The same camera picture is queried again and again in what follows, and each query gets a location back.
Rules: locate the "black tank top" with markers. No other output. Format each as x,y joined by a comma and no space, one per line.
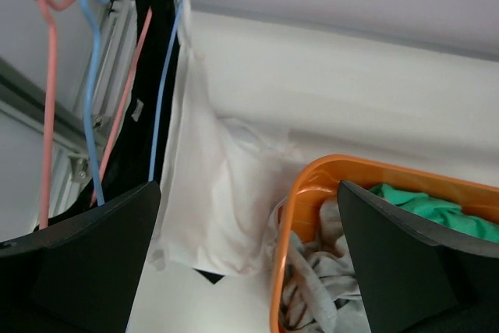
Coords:
147,118

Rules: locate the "orange plastic basket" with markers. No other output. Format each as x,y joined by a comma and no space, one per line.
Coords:
319,181

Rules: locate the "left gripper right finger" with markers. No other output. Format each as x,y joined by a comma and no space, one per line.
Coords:
416,275

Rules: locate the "left pink wire hanger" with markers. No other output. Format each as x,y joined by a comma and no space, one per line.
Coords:
97,169

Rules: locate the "grey tank top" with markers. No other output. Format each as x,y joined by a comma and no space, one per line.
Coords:
320,290

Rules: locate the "white tank top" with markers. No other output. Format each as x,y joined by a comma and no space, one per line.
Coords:
222,177

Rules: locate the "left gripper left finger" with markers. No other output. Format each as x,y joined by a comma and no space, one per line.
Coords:
80,275

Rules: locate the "green tank top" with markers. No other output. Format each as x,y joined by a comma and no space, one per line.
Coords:
439,211

